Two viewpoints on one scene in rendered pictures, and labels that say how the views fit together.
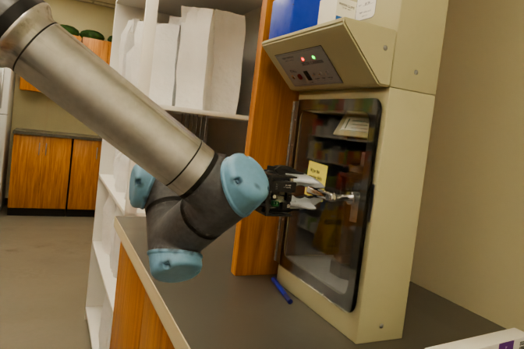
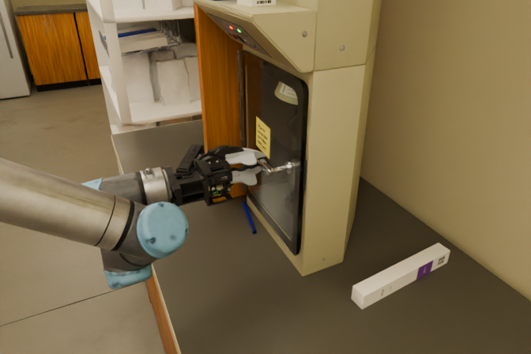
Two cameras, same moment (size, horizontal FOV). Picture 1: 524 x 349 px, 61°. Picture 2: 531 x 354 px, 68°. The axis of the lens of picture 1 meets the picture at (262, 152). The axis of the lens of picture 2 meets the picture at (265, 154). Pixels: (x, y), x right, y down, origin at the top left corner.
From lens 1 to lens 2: 0.34 m
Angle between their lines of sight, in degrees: 24
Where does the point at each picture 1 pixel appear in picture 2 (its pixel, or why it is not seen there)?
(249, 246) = not seen: hidden behind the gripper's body
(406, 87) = (332, 66)
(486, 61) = not seen: outside the picture
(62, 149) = (67, 24)
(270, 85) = (213, 32)
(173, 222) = (114, 254)
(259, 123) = (209, 73)
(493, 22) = not seen: outside the picture
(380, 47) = (299, 35)
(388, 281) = (327, 228)
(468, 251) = (413, 163)
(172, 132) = (80, 212)
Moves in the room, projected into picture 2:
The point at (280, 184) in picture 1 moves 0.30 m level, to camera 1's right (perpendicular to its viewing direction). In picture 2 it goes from (216, 178) to (378, 178)
